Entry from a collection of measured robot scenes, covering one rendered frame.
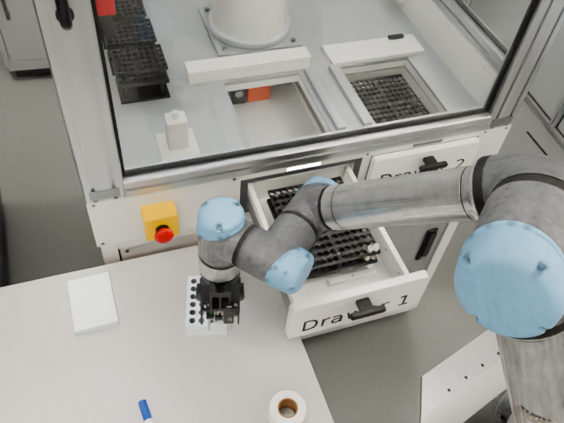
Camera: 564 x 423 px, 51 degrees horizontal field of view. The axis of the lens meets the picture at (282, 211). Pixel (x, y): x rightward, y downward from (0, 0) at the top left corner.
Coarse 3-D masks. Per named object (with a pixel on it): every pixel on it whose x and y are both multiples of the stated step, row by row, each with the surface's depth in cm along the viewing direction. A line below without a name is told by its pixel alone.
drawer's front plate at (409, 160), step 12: (444, 144) 141; (456, 144) 142; (468, 144) 143; (384, 156) 137; (396, 156) 137; (408, 156) 139; (420, 156) 140; (444, 156) 143; (456, 156) 145; (468, 156) 147; (372, 168) 138; (384, 168) 139; (396, 168) 141; (408, 168) 142; (444, 168) 147
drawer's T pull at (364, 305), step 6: (360, 300) 113; (366, 300) 113; (360, 306) 112; (366, 306) 113; (372, 306) 113; (378, 306) 113; (384, 306) 113; (354, 312) 111; (360, 312) 112; (366, 312) 112; (372, 312) 112; (378, 312) 112; (354, 318) 111; (360, 318) 112
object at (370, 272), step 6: (366, 270) 126; (372, 270) 126; (342, 276) 124; (348, 276) 124; (354, 276) 124; (360, 276) 125; (366, 276) 125; (330, 282) 123; (336, 282) 123; (342, 282) 124
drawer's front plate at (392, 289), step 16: (416, 272) 117; (352, 288) 113; (368, 288) 113; (384, 288) 114; (400, 288) 116; (416, 288) 118; (304, 304) 110; (320, 304) 110; (336, 304) 112; (352, 304) 114; (288, 320) 113; (304, 320) 113; (320, 320) 115; (336, 320) 117; (288, 336) 116
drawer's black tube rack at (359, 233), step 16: (272, 192) 131; (288, 192) 131; (272, 208) 132; (320, 240) 128; (336, 240) 124; (352, 240) 124; (368, 240) 124; (320, 256) 124; (352, 256) 126; (320, 272) 122; (336, 272) 123
